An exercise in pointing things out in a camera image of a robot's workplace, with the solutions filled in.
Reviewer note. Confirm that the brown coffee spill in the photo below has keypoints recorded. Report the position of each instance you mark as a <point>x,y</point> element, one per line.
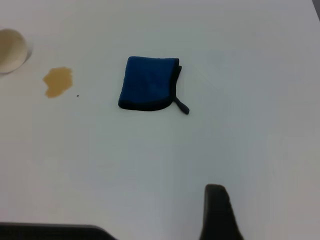
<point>58,82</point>

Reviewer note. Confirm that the white paper coffee cup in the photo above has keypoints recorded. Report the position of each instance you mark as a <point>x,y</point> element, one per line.
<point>11,51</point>

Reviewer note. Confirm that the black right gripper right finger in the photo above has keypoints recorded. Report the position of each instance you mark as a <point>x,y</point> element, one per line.
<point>217,215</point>

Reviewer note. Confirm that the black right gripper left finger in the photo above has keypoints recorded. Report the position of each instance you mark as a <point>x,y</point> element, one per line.
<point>50,232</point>

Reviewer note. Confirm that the blue cloth with black trim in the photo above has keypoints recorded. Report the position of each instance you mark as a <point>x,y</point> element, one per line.
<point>147,83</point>

